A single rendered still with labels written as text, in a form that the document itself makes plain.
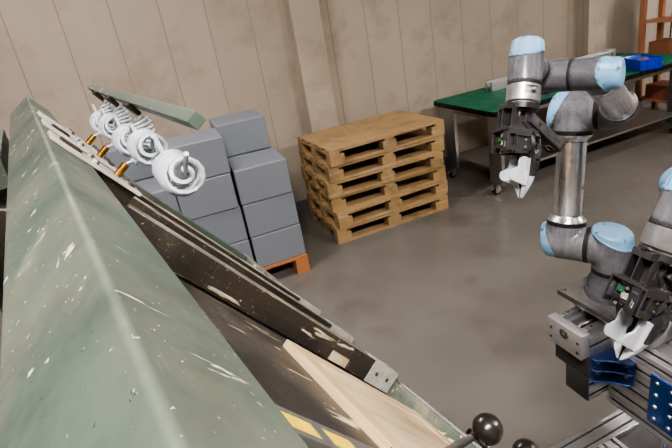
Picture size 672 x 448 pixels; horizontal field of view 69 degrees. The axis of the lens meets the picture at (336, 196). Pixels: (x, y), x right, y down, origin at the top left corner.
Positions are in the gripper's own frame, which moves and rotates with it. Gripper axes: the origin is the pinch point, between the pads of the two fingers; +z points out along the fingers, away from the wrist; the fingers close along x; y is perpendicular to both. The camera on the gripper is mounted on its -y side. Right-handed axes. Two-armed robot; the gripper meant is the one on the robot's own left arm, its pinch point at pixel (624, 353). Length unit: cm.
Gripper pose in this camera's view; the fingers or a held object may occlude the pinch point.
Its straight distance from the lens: 108.8
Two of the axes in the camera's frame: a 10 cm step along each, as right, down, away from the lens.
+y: -8.9, -1.9, -4.2
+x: 3.6, 2.8, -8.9
